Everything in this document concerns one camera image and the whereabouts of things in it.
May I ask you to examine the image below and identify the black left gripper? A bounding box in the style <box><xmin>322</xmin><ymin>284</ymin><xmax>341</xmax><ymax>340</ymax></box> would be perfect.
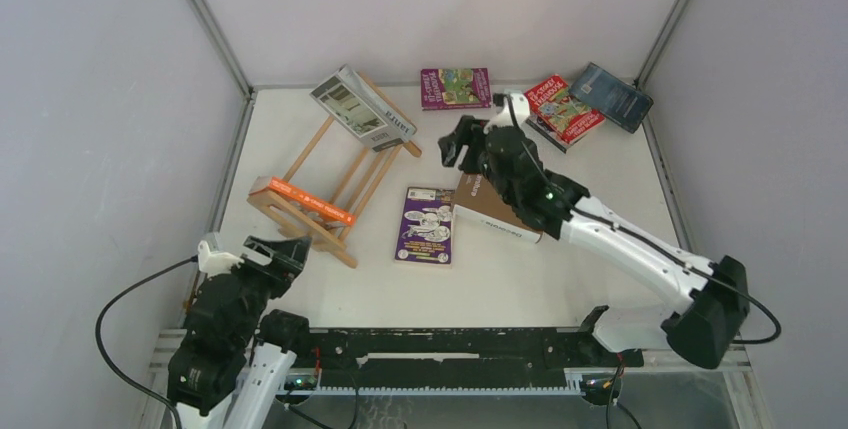
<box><xmin>229</xmin><ymin>233</ymin><xmax>312</xmax><ymax>345</ymax></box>

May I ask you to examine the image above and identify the brown white Decorate book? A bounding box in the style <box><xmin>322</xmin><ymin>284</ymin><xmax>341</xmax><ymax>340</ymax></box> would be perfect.
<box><xmin>453</xmin><ymin>173</ymin><xmax>543</xmax><ymax>244</ymax></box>

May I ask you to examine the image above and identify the purple Treehouse book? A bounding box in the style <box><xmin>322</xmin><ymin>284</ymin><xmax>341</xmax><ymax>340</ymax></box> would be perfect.
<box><xmin>420</xmin><ymin>68</ymin><xmax>491</xmax><ymax>111</ymax></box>

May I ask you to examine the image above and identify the purple white cartoon book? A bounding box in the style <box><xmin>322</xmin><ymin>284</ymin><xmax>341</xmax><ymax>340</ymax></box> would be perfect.
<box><xmin>393</xmin><ymin>186</ymin><xmax>455</xmax><ymax>267</ymax></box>

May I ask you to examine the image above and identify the red Treehouse book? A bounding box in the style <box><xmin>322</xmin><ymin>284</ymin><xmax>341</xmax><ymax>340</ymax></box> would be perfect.
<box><xmin>524</xmin><ymin>74</ymin><xmax>605</xmax><ymax>147</ymax></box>

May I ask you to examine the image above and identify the grey ianra book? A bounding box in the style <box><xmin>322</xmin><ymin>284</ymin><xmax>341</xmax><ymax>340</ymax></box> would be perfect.
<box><xmin>310</xmin><ymin>65</ymin><xmax>417</xmax><ymax>152</ymax></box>

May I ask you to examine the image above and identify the orange Treehouse book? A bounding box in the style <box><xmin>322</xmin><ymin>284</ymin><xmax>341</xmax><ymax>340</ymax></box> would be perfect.
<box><xmin>267</xmin><ymin>177</ymin><xmax>356</xmax><ymax>227</ymax></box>

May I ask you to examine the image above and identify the wooden book rack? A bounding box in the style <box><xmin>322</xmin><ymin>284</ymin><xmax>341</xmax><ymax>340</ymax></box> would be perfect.
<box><xmin>247</xmin><ymin>67</ymin><xmax>422</xmax><ymax>268</ymax></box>

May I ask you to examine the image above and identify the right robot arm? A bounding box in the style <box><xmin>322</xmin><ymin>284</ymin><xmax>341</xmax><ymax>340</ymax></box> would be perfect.
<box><xmin>438</xmin><ymin>116</ymin><xmax>783</xmax><ymax>369</ymax></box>

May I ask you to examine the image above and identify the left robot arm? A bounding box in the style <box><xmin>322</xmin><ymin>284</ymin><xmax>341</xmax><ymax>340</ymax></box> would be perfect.
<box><xmin>94</xmin><ymin>233</ymin><xmax>313</xmax><ymax>428</ymax></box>

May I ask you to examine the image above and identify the dark floral book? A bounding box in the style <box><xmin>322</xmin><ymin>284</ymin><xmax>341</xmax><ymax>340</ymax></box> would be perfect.
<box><xmin>526</xmin><ymin>115</ymin><xmax>568</xmax><ymax>153</ymax></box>

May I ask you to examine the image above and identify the dark blue book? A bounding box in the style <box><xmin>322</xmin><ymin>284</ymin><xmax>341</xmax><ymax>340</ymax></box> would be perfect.
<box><xmin>569</xmin><ymin>62</ymin><xmax>654</xmax><ymax>133</ymax></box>

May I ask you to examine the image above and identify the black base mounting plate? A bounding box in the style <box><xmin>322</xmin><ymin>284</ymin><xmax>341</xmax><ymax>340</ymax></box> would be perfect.
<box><xmin>248</xmin><ymin>326</ymin><xmax>645</xmax><ymax>390</ymax></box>

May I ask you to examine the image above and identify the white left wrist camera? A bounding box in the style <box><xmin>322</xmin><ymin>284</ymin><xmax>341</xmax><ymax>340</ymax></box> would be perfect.
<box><xmin>197</xmin><ymin>240</ymin><xmax>244</xmax><ymax>277</ymax></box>

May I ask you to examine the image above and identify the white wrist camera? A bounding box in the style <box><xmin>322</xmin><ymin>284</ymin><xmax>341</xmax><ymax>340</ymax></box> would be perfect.
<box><xmin>197</xmin><ymin>240</ymin><xmax>244</xmax><ymax>277</ymax></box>
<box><xmin>484</xmin><ymin>90</ymin><xmax>532</xmax><ymax>133</ymax></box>

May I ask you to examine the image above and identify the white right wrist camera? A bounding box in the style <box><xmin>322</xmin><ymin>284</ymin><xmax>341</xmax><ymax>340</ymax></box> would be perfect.
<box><xmin>484</xmin><ymin>90</ymin><xmax>532</xmax><ymax>133</ymax></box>

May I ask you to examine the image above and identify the aluminium frame rail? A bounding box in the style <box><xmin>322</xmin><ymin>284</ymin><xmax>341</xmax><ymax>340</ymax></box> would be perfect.
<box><xmin>148</xmin><ymin>326</ymin><xmax>753</xmax><ymax>395</ymax></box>

